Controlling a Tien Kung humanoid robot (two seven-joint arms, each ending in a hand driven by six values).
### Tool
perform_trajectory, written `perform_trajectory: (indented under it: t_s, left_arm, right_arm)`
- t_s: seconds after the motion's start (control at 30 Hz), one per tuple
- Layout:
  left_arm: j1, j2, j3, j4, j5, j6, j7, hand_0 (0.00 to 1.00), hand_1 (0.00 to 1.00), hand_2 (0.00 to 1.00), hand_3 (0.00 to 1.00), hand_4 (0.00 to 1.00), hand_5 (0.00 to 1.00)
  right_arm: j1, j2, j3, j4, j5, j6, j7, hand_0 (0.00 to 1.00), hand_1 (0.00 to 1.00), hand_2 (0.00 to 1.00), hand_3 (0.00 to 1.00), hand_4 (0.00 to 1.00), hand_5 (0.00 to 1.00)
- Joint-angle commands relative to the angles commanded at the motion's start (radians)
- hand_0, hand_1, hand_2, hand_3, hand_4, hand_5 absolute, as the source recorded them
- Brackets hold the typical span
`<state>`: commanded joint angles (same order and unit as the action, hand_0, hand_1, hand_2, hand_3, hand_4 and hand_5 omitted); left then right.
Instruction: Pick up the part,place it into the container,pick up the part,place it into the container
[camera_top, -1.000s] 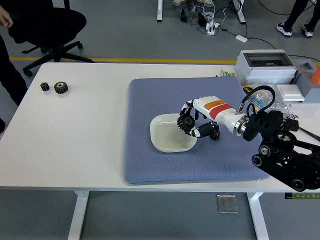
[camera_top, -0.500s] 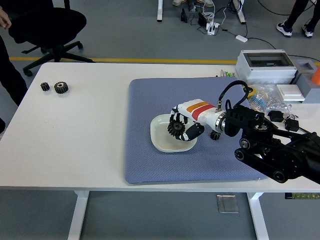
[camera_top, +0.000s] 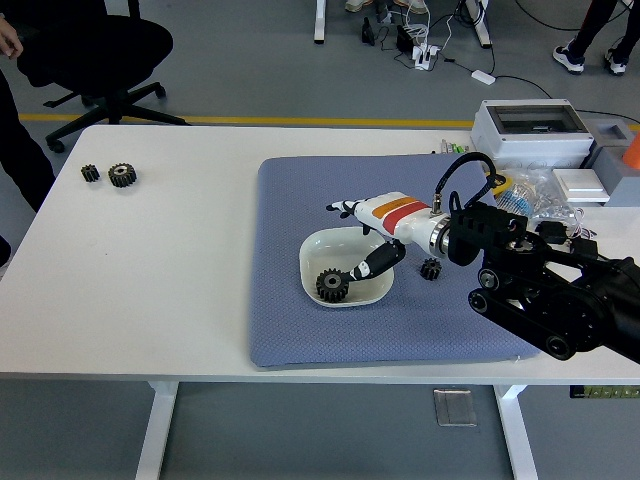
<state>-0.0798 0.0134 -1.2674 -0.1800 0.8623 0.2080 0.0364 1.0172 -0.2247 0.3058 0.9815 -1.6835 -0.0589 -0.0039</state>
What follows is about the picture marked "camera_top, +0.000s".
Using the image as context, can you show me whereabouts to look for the grey plastic box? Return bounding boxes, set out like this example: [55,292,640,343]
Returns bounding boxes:
[582,122,640,206]

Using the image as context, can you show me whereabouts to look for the grey electrical enclosure box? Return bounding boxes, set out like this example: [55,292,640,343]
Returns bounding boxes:
[470,98,596,166]

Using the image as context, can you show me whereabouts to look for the white table leg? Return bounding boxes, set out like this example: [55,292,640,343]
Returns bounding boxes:
[492,383,540,480]
[134,382,180,480]

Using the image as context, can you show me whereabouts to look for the black office chair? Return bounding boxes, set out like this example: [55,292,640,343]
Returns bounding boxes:
[9,0,194,155]

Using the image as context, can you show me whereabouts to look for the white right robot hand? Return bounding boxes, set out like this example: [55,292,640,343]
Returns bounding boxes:
[325,190,445,285]

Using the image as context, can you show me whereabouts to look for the large black gear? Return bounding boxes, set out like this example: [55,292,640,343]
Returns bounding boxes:
[314,268,351,305]
[107,162,138,190]

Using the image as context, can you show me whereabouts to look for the person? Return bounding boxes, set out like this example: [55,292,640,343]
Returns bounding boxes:
[0,12,57,271]
[552,0,640,76]
[344,0,429,15]

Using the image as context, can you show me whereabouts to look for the black desk control panel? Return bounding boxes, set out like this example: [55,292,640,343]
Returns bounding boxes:
[568,384,640,400]

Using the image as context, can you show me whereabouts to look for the orange object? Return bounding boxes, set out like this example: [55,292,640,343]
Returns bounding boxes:
[621,132,640,171]

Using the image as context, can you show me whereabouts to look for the metal floor plate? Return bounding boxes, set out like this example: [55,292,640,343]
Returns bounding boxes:
[432,387,479,428]

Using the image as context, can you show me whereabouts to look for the white desk leg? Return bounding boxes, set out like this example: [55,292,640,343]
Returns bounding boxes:
[464,0,494,49]
[313,0,327,44]

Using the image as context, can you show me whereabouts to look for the clear bag of parts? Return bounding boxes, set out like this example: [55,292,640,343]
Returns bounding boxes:
[509,168,584,222]

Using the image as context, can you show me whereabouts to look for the black floor cable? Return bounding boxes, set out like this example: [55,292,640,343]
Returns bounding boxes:
[492,73,640,122]

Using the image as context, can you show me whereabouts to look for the yellow tape measure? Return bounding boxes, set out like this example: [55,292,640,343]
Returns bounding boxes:
[492,170,515,197]

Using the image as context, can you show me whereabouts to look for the blue-grey woven mat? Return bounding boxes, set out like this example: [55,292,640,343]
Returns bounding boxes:
[245,153,545,372]

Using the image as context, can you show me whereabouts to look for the white switch plate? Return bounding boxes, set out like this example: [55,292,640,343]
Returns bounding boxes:
[552,168,611,204]

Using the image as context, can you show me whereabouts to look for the white power strip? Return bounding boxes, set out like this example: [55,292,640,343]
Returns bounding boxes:
[410,43,441,71]

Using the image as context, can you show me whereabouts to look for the white square dish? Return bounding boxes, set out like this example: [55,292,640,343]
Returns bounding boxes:
[298,226,396,307]

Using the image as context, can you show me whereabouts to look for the bag of blue resistors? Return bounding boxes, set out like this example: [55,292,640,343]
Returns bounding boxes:
[497,182,537,217]

